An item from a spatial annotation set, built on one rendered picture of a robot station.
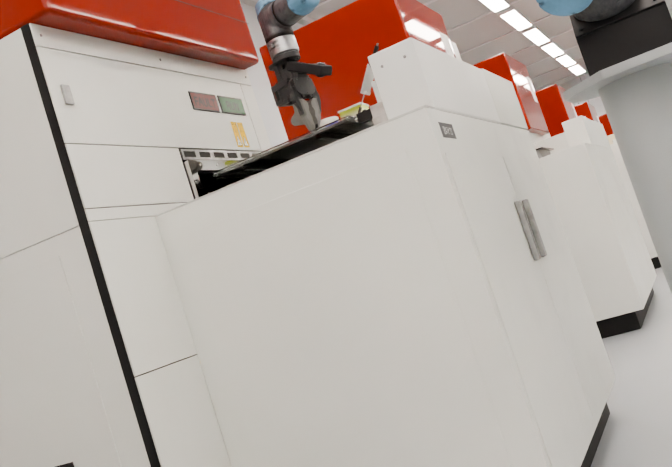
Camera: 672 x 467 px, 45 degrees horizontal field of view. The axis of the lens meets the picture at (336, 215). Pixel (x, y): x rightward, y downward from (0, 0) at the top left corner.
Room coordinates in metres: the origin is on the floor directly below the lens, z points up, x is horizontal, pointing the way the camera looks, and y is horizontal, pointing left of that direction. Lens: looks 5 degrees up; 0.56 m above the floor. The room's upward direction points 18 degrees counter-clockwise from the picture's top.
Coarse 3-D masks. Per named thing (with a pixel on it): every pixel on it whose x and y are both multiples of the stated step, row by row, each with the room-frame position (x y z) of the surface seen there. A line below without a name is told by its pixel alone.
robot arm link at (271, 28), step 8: (264, 0) 1.98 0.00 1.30; (272, 0) 1.98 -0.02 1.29; (256, 8) 2.00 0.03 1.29; (264, 8) 1.98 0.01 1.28; (264, 16) 1.98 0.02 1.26; (272, 16) 1.96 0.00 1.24; (264, 24) 1.99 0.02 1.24; (272, 24) 1.97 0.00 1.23; (280, 24) 1.97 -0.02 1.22; (264, 32) 1.99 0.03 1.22; (272, 32) 1.98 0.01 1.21; (280, 32) 1.98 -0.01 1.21; (288, 32) 1.99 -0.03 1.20
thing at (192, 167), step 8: (192, 160) 1.84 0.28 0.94; (200, 160) 1.87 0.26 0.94; (208, 160) 1.91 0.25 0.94; (216, 160) 1.94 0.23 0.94; (224, 160) 1.97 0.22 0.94; (232, 160) 2.01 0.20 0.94; (192, 168) 1.83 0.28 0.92; (200, 168) 1.86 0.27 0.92; (208, 168) 1.90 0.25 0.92; (216, 168) 1.93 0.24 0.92; (192, 176) 1.83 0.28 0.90; (192, 184) 1.83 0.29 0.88; (200, 184) 1.85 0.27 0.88; (192, 192) 1.83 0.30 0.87; (200, 192) 1.84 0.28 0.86; (208, 192) 1.86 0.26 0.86
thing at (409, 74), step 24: (408, 48) 1.49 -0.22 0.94; (432, 48) 1.60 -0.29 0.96; (384, 72) 1.51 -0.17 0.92; (408, 72) 1.49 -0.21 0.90; (432, 72) 1.54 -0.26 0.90; (456, 72) 1.72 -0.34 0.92; (480, 72) 1.95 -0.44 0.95; (384, 96) 1.52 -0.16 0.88; (408, 96) 1.50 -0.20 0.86; (432, 96) 1.49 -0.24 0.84; (456, 96) 1.66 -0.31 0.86; (480, 96) 1.87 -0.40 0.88
